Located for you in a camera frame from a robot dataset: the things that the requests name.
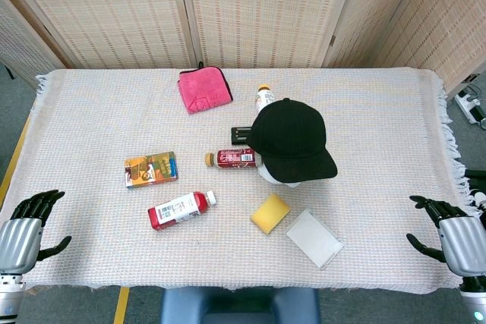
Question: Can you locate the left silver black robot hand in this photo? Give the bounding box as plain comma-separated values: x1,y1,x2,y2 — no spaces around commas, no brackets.
0,189,73,275

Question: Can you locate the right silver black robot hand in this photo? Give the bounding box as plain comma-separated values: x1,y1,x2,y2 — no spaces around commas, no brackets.
406,195,486,278

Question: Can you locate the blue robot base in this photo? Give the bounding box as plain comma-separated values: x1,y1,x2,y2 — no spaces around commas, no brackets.
159,286,322,324

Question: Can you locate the white object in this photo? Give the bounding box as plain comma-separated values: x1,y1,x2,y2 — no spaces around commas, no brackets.
256,156,301,189

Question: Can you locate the yellow floor tape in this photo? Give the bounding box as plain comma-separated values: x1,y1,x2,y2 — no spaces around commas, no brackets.
112,286,131,324

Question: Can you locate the white power strip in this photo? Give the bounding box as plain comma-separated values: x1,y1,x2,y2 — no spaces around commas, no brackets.
454,90,486,130

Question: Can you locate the clear plastic rectangular box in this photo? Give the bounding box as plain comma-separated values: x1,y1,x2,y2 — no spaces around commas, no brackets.
285,208,346,271

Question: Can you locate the colourful orange drink carton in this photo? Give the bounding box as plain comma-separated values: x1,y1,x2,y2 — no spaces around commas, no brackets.
124,151,179,189

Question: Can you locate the red juice bottle white cap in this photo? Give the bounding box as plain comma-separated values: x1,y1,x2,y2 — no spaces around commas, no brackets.
147,190,219,231

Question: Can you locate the yellow sponge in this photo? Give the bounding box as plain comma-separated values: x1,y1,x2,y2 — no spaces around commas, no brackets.
250,193,292,234

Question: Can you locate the black baseball cap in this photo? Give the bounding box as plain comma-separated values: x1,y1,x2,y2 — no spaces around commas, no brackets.
247,97,339,184

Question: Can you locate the white woven tablecloth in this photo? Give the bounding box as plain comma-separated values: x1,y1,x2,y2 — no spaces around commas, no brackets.
0,68,475,296

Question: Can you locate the dark red tea bottle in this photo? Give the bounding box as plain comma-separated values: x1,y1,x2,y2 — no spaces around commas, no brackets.
205,146,264,170

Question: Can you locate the pink folded towel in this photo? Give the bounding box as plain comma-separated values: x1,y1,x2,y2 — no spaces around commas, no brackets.
178,66,234,115

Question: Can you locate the upright yellow-capped drink bottle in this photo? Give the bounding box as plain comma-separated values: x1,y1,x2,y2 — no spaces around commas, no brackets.
254,84,277,114

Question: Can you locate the black rectangular clip device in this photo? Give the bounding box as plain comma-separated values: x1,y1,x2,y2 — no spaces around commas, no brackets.
230,126,254,146

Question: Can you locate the bamboo folding screen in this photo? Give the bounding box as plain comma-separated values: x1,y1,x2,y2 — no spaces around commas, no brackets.
0,0,486,94

